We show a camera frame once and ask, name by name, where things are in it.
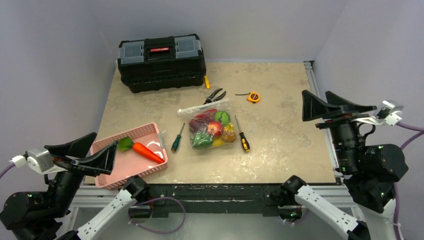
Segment green round toy fruit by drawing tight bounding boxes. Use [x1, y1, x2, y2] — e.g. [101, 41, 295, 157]
[214, 110, 231, 127]

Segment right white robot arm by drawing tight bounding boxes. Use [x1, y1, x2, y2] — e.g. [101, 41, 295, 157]
[279, 90, 409, 240]

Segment orange tape measure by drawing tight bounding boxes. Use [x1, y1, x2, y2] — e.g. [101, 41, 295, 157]
[235, 91, 261, 104]

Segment pink perforated plastic basket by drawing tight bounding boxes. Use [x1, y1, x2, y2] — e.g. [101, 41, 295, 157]
[89, 122, 168, 190]

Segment red toy apple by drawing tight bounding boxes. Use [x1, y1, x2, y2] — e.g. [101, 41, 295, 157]
[206, 121, 224, 138]

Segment yellow black handled screwdriver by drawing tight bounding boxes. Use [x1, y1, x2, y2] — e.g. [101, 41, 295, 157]
[234, 116, 251, 153]

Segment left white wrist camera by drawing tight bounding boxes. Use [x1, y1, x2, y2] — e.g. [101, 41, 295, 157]
[10, 148, 66, 175]

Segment orange toy carrot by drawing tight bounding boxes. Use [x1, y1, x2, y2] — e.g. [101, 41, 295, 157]
[132, 142, 165, 164]

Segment yellow handled tool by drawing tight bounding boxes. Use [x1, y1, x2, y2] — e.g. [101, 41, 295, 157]
[203, 75, 211, 89]

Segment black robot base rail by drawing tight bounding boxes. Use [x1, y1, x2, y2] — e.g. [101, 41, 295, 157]
[127, 182, 314, 220]

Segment red toy chili pepper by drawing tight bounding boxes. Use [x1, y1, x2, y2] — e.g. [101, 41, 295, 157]
[193, 108, 218, 122]

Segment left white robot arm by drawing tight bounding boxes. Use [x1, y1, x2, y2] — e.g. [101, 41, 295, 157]
[0, 132, 150, 240]

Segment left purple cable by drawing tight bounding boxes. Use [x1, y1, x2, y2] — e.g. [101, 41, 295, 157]
[0, 162, 16, 180]

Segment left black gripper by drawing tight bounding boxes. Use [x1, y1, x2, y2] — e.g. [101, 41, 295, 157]
[44, 131, 118, 217]

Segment clear zip top bag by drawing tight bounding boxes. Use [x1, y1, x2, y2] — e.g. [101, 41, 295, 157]
[177, 98, 238, 151]

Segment green handled screwdriver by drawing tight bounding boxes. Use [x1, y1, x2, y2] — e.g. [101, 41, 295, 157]
[171, 122, 186, 153]

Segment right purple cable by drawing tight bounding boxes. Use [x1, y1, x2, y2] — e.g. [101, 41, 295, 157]
[392, 120, 424, 240]

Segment black plastic toolbox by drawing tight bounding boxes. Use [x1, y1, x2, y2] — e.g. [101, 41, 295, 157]
[117, 33, 207, 94]

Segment black handled pliers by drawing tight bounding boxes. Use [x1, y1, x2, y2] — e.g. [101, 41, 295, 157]
[203, 88, 227, 105]

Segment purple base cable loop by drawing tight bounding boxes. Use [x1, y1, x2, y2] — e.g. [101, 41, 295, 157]
[127, 197, 186, 235]

